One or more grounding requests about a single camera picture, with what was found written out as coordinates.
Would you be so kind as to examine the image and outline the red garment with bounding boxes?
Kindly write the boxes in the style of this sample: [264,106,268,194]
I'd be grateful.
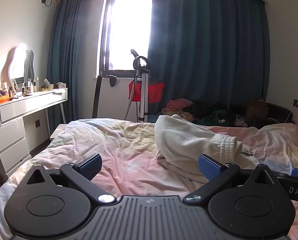
[128,79,165,104]

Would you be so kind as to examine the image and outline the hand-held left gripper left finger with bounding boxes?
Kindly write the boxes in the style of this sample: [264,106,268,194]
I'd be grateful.
[20,153,116,204]

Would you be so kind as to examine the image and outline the black steamer mitt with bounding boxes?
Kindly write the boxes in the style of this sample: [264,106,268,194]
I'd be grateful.
[106,74,118,88]

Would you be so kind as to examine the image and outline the white wavy mirror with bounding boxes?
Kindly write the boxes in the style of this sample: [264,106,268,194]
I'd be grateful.
[1,44,35,93]

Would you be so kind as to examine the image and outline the garment steamer stand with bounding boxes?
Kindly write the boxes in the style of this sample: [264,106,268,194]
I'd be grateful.
[123,49,152,123]

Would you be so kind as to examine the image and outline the black framed folding board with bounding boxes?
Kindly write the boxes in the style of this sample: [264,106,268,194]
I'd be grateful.
[92,72,103,119]

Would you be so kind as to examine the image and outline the brown cardboard box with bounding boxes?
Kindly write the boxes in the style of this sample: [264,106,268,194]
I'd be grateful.
[246,99,269,118]

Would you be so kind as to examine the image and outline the black sofa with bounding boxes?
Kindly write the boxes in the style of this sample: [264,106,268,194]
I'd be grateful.
[228,102,295,128]

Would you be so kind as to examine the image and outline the white sweatpants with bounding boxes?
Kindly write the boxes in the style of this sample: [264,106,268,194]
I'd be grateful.
[154,114,260,184]

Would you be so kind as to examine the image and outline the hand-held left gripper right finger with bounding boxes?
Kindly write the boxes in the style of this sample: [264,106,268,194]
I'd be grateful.
[184,154,281,204]

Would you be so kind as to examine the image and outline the white cable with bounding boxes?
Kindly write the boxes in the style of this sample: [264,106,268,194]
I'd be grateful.
[267,110,293,124]

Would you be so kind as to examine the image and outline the pile of clothes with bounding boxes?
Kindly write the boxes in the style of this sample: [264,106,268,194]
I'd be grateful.
[161,99,248,128]

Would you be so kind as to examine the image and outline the window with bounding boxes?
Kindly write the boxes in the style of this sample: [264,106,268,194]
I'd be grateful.
[99,0,155,78]

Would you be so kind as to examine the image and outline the group of cosmetic bottles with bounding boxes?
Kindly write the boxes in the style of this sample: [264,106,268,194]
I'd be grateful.
[1,77,40,94]

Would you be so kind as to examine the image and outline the white stool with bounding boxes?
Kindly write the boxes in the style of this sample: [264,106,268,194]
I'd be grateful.
[50,124,70,139]

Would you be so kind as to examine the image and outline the pink and white bed blanket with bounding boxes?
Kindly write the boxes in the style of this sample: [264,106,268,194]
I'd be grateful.
[0,119,298,240]

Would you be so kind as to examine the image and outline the white dressing desk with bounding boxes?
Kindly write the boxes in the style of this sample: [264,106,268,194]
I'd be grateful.
[0,87,68,131]

